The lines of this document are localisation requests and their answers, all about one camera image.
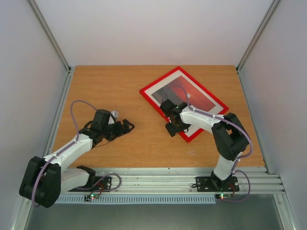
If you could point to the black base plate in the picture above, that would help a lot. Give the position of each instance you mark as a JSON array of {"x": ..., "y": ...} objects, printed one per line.
[
  {"x": 104, "y": 184},
  {"x": 209, "y": 184}
]

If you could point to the small circuit board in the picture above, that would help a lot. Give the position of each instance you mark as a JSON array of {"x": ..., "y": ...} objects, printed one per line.
[
  {"x": 92, "y": 197},
  {"x": 223, "y": 196}
]

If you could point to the right aluminium corner post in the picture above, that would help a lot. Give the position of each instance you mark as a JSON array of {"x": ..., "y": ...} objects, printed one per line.
[{"x": 258, "y": 33}]

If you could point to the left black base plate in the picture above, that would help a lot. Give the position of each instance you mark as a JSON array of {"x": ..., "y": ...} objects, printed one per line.
[{"x": 104, "y": 184}]

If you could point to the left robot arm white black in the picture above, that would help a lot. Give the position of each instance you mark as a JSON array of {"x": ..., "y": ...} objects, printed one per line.
[{"x": 45, "y": 178}]

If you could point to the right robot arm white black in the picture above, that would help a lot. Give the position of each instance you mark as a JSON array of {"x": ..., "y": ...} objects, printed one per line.
[{"x": 230, "y": 137}]

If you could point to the grey slotted cable duct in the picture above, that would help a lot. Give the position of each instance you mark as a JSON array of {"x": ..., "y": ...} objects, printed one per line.
[{"x": 137, "y": 199}]

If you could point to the aluminium corner post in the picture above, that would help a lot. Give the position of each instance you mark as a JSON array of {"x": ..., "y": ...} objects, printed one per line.
[
  {"x": 258, "y": 33},
  {"x": 35, "y": 8}
]

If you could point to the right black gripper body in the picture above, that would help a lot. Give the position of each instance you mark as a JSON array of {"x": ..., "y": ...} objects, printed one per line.
[{"x": 171, "y": 129}]

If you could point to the left small circuit board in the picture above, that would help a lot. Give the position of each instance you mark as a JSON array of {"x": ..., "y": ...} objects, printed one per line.
[{"x": 92, "y": 197}]

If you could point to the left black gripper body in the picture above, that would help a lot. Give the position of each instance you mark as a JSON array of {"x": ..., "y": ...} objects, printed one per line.
[{"x": 113, "y": 133}]

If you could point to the aluminium front rail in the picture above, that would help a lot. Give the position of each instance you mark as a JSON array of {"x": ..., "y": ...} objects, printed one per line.
[{"x": 178, "y": 180}]

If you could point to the red picture frame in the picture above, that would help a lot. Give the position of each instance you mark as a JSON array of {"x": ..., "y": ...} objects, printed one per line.
[{"x": 148, "y": 90}]

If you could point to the left aluminium corner post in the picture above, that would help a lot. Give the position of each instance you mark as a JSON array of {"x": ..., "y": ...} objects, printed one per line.
[{"x": 35, "y": 8}]

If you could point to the right small circuit board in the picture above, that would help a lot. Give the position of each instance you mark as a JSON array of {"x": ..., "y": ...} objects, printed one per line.
[{"x": 223, "y": 196}]

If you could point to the red sunset photo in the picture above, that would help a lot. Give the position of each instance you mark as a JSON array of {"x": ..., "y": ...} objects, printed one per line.
[{"x": 176, "y": 95}]

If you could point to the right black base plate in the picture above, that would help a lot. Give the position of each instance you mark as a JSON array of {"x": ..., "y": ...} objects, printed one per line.
[{"x": 209, "y": 184}]

